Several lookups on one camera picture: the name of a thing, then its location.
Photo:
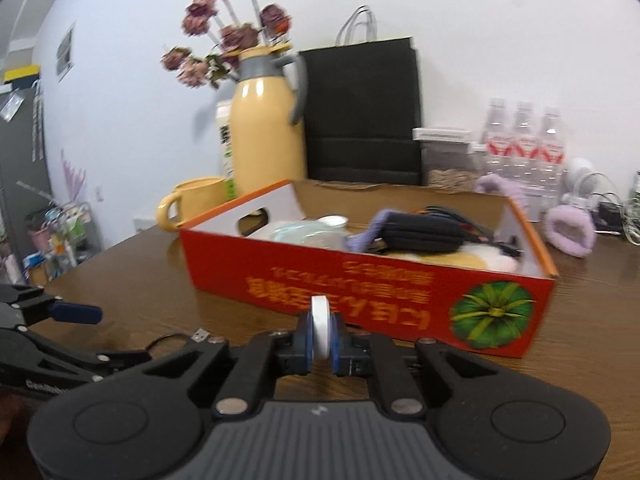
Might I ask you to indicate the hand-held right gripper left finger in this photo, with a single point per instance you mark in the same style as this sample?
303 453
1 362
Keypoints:
303 342

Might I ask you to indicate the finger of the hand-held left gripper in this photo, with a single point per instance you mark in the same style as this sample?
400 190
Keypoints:
75 313
100 360

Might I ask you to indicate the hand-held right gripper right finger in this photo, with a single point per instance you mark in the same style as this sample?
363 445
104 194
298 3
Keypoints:
336 345

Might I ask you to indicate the white bottle cap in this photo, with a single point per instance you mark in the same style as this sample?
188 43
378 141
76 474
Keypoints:
332 222
320 325

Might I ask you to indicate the red cardboard box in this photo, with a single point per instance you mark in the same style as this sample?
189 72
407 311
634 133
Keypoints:
350 290

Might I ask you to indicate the storage rack with items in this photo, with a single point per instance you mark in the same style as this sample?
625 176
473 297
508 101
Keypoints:
55 240

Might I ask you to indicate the purple knitted cloth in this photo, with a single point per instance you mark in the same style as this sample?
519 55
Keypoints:
367 232

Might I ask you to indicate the black cloth pouch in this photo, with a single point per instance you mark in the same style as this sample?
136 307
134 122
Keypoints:
420 232

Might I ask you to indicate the dark grey door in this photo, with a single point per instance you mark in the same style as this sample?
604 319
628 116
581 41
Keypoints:
20 170

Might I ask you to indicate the yellow white plush toy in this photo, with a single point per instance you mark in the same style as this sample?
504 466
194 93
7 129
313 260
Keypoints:
480 260

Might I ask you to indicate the yellow mug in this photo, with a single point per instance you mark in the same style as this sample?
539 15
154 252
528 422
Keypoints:
200 200

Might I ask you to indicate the yellow thermos jug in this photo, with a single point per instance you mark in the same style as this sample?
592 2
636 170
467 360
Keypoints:
265 135

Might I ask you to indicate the clear jar of seeds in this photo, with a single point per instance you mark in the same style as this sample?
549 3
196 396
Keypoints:
447 165

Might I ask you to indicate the purple fluffy headband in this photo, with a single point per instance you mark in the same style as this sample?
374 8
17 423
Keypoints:
500 182
565 241

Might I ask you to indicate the black paper bag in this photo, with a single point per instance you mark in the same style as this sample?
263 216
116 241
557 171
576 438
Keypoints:
360 110

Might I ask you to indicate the clear water bottle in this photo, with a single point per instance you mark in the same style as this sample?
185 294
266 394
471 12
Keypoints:
522 147
495 145
550 155

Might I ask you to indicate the small white fan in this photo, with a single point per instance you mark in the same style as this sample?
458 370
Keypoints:
580 167

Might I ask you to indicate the dried pink flowers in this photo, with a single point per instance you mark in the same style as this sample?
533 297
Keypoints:
240 37

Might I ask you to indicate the white wall socket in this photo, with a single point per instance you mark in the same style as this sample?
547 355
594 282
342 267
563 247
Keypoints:
98 192

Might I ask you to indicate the purple wall sticker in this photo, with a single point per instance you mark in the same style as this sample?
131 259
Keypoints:
72 175

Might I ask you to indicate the white wall vent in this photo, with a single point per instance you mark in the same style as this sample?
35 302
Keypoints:
65 52

